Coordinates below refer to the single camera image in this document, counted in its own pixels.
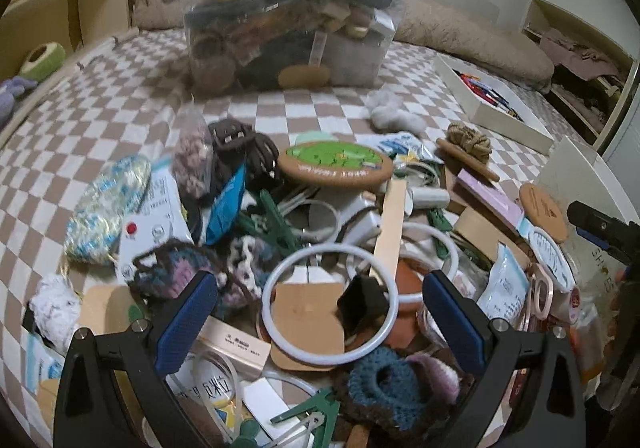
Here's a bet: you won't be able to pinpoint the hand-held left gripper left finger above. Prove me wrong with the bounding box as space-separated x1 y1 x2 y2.
52 269 219 448

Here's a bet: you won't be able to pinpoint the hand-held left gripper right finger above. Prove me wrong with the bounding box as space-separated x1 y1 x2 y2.
422 269 586 448

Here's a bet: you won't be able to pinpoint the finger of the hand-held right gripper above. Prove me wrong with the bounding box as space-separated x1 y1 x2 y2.
566 201 640 259

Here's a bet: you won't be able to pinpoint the large white box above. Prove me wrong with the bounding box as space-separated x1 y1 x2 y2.
520 135 640 309

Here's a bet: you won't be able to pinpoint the clear plastic storage container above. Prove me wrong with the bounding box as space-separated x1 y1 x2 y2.
167 0 403 92

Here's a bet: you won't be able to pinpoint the pale wooden block with label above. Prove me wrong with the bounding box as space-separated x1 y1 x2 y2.
197 315 273 376

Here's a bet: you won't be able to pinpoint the multicolour crochet scrunchie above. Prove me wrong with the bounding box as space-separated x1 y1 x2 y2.
215 235 276 314
130 241 221 301

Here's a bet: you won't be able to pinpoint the brown leather round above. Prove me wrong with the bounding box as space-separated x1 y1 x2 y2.
345 253 431 351

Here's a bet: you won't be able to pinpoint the round cork coaster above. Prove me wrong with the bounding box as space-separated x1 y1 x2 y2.
519 183 571 244

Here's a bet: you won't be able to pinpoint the white packet with blue print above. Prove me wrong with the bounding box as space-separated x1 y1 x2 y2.
477 243 531 334

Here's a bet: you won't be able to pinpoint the tan cardboard piece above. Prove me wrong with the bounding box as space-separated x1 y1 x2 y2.
80 285 138 334

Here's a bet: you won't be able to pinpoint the pink metal rings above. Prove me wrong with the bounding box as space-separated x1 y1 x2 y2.
520 263 556 329

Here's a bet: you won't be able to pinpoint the blue crochet scrunchie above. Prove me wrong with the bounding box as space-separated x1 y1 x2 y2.
332 345 451 431

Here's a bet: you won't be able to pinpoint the black foam block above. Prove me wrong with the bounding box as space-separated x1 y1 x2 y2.
337 275 391 336

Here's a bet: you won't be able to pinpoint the green plastic clip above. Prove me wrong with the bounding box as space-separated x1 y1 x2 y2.
427 208 453 259
270 388 341 448

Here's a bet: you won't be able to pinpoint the kraft paper box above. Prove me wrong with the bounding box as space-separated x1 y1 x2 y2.
452 205 531 269

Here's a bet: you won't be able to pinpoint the white packet with red dot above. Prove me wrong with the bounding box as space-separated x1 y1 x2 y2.
117 163 193 284

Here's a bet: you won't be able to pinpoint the pink flat box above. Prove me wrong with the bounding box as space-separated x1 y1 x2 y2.
457 168 526 229

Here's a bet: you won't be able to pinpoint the flat pale wooden stick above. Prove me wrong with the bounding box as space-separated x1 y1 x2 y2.
367 177 408 281

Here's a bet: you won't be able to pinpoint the tan cork sheet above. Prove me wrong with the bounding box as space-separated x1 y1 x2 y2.
270 281 351 369

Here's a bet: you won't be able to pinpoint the orange packet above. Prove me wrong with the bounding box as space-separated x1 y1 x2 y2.
567 308 608 379

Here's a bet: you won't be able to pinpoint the blue plastic packet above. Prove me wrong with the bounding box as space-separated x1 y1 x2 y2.
205 163 248 246

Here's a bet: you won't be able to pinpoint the dark clothes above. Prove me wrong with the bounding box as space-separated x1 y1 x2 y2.
547 78 616 129

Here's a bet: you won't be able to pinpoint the white thread spool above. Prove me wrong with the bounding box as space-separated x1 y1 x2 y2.
410 185 451 209

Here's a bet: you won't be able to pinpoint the crumpled white cloth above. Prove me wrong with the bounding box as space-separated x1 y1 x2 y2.
30 273 83 354

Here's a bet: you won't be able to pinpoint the green clothespins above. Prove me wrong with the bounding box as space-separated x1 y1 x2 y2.
245 191 306 259

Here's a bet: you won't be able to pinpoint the white charger block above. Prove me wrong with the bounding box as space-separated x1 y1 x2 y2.
320 193 383 249

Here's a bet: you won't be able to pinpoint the shiny blue green pouch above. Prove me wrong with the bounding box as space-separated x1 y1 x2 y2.
64 154 152 264

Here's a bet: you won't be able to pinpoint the shallow white tray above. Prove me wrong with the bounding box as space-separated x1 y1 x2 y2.
432 53 556 154

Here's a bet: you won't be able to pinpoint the blue white wrapper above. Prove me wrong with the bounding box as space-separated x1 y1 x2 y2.
22 333 66 394

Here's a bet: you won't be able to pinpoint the jute twine bundle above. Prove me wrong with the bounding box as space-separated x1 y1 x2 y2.
446 122 493 161

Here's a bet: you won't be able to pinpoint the bagged purple crochet piece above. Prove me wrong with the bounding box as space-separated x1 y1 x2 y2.
172 103 216 199

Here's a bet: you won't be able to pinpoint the pink clothes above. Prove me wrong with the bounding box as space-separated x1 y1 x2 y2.
540 28 626 79

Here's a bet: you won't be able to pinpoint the row of coloured pens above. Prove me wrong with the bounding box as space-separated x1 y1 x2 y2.
452 71 523 121

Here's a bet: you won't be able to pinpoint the small blue white sachet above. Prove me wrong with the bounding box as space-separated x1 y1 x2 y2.
375 131 426 161

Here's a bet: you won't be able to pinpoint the oval green cork plaque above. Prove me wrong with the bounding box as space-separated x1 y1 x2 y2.
277 141 396 189

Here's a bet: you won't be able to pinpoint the white cotton stuffing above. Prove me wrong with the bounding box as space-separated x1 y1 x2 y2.
365 91 426 131

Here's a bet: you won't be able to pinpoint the mint green round lid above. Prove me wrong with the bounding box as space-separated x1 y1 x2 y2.
295 131 341 146

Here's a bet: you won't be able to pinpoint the checkered bed sheet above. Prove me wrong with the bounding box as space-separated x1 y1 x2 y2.
0 26 596 448

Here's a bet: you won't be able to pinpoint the beige pillow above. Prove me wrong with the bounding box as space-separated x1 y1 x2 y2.
132 0 556 89

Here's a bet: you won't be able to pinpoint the purple plush toy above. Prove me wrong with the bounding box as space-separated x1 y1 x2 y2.
0 76 38 126

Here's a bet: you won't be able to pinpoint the green tape roll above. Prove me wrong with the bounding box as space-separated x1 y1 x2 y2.
19 42 67 82

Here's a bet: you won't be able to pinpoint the wooden headboard shelf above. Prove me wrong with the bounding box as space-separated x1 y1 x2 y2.
0 0 161 79

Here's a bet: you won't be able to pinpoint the large white plastic ring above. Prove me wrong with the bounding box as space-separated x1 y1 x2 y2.
261 244 400 369
345 221 458 309

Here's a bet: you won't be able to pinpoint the wall closet shelf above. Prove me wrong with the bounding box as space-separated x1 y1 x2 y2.
520 0 640 149

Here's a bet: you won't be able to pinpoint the small white plastic ring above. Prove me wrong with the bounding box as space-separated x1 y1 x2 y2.
285 198 346 249

